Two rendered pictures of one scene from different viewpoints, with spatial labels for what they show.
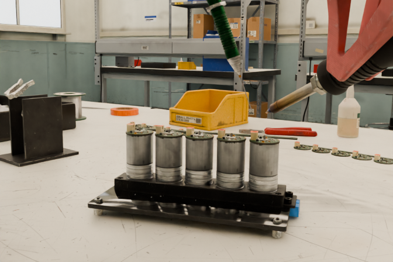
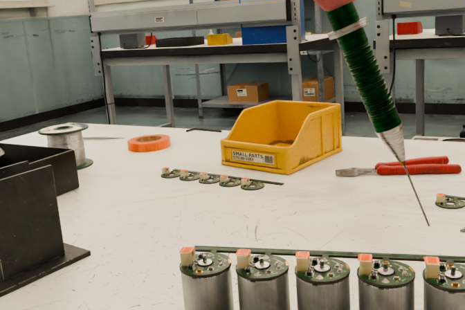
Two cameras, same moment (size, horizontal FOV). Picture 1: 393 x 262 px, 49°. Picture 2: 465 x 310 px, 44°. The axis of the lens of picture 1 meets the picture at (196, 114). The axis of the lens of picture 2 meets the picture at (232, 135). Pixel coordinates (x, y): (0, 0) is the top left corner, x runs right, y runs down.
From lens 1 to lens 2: 14 cm
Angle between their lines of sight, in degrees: 4
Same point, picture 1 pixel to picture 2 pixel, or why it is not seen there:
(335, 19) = not seen: outside the picture
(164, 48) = (185, 17)
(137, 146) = (204, 296)
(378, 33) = not seen: outside the picture
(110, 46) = (111, 21)
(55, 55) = (37, 37)
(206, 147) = (339, 295)
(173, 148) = (275, 297)
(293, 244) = not seen: outside the picture
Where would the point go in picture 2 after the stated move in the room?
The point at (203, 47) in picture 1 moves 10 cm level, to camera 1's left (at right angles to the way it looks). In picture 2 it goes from (241, 12) to (221, 14)
